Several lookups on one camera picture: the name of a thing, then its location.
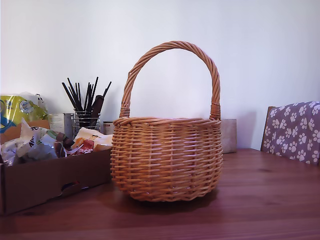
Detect white printed carton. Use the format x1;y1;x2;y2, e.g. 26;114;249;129
48;113;66;137

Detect black stick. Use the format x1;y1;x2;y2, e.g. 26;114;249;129
83;82;90;112
87;76;99;112
77;82;84;112
101;80;113;100
61;81;80;113
66;77;83;112

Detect woven wicker basket with handle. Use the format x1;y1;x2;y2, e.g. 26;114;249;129
109;40;224;203

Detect grey metal container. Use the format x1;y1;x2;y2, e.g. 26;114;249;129
62;112;76;141

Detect paw print cloth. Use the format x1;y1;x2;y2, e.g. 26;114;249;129
263;100;320;166

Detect brown wooden utensil handle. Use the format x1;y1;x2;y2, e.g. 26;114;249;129
90;94;105;127

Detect brown cardboard box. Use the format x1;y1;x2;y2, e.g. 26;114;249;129
0;119;113;217

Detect silver white snack bag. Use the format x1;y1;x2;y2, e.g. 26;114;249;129
0;117;74;167

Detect small jar with red label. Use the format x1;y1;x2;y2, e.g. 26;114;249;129
102;120;115;136

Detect wire utensil holder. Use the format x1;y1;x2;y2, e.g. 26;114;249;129
72;109;101;136

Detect yellow plastic wrapped pack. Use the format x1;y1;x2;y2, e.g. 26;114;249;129
0;91;50;135

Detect orange red white snack bag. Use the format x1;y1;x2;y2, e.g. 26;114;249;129
66;126;113;157

